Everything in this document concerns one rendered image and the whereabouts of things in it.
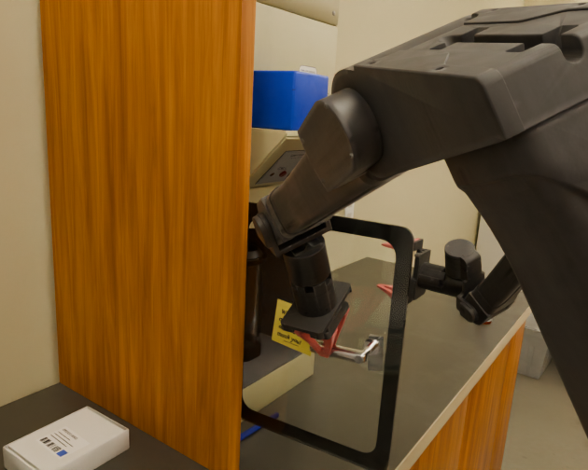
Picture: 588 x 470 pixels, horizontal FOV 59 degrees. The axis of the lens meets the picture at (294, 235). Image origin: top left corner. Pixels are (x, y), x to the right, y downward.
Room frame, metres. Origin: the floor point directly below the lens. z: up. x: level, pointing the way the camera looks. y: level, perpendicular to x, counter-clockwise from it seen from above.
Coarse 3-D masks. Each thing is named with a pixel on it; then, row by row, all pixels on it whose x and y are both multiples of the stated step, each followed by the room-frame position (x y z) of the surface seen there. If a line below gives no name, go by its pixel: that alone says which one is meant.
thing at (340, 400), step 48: (336, 240) 0.77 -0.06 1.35; (384, 240) 0.73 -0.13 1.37; (288, 288) 0.81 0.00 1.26; (384, 288) 0.73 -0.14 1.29; (384, 336) 0.73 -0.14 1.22; (288, 384) 0.80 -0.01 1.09; (336, 384) 0.76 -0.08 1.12; (384, 384) 0.72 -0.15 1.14; (288, 432) 0.80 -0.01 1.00; (336, 432) 0.76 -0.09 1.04; (384, 432) 0.72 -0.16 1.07
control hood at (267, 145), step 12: (252, 132) 0.84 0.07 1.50; (264, 132) 0.83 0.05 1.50; (276, 132) 0.81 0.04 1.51; (288, 132) 0.81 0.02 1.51; (252, 144) 0.84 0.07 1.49; (264, 144) 0.83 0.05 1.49; (276, 144) 0.81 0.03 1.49; (288, 144) 0.83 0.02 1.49; (300, 144) 0.85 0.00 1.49; (252, 156) 0.84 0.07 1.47; (264, 156) 0.82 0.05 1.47; (276, 156) 0.84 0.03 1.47; (252, 168) 0.84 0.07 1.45; (264, 168) 0.85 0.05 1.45; (252, 180) 0.86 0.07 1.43
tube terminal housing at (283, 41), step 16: (256, 16) 0.92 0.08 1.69; (272, 16) 0.95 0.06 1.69; (288, 16) 0.99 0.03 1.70; (256, 32) 0.92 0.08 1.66; (272, 32) 0.95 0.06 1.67; (288, 32) 0.99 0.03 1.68; (304, 32) 1.03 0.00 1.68; (320, 32) 1.08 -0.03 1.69; (336, 32) 1.13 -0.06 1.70; (256, 48) 0.92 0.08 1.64; (272, 48) 0.95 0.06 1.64; (288, 48) 0.99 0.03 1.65; (304, 48) 1.04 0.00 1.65; (320, 48) 1.08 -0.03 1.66; (256, 64) 0.92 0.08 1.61; (272, 64) 0.96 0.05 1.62; (288, 64) 1.00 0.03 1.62; (304, 64) 1.04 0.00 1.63; (320, 64) 1.08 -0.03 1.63; (256, 192) 0.93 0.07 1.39
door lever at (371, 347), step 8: (320, 344) 0.73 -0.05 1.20; (368, 344) 0.73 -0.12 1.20; (376, 344) 0.73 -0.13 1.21; (336, 352) 0.71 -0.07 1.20; (344, 352) 0.70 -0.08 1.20; (352, 352) 0.70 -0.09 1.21; (360, 352) 0.70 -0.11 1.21; (368, 352) 0.71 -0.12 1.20; (376, 352) 0.73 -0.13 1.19; (352, 360) 0.70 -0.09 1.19; (360, 360) 0.69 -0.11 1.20
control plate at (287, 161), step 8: (288, 152) 0.85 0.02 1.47; (296, 152) 0.87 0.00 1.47; (304, 152) 0.89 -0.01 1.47; (280, 160) 0.86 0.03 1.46; (288, 160) 0.88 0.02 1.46; (296, 160) 0.90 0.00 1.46; (272, 168) 0.86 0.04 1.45; (280, 168) 0.88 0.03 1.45; (288, 168) 0.91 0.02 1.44; (264, 176) 0.87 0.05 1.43; (272, 176) 0.89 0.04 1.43; (256, 184) 0.88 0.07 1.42
